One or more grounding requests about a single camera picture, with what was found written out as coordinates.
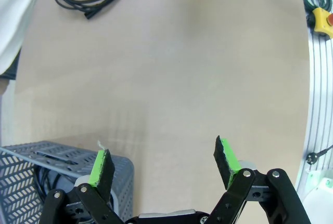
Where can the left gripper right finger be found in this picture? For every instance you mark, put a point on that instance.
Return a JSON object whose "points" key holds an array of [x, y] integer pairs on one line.
{"points": [[226, 166]]}

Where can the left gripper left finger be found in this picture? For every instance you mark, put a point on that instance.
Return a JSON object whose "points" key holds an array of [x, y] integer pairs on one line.
{"points": [[102, 174]]}

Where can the grey plastic mesh basket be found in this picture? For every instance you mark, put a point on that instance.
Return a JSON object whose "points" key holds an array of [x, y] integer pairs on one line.
{"points": [[122, 179]]}

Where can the black power plug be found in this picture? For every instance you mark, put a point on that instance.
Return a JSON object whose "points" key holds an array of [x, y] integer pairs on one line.
{"points": [[311, 157]]}

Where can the yellow emergency stop button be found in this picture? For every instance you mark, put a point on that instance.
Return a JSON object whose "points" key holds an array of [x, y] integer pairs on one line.
{"points": [[321, 21]]}

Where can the person in white sweater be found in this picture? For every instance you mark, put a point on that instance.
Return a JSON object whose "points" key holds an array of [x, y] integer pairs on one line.
{"points": [[13, 13]]}

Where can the aluminium profile rail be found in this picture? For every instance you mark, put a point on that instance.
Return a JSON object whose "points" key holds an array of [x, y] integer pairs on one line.
{"points": [[320, 91]]}

